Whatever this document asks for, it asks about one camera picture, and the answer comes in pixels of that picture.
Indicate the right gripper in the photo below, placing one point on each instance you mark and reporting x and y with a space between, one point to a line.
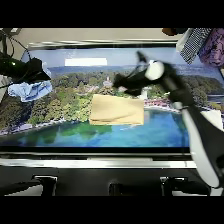
130 82

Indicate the cream garment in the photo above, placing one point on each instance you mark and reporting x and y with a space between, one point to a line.
116 110

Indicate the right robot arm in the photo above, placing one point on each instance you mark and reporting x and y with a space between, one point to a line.
203 140

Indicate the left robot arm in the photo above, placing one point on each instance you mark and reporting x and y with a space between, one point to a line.
23 71

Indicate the checked garment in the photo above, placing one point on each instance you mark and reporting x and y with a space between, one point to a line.
195 45

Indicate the purple patterned garment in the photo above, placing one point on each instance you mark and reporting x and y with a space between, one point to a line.
213 46

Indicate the light blue garment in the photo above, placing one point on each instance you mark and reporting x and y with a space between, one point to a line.
30 90

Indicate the silver frame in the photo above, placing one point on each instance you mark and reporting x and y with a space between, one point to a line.
100 163

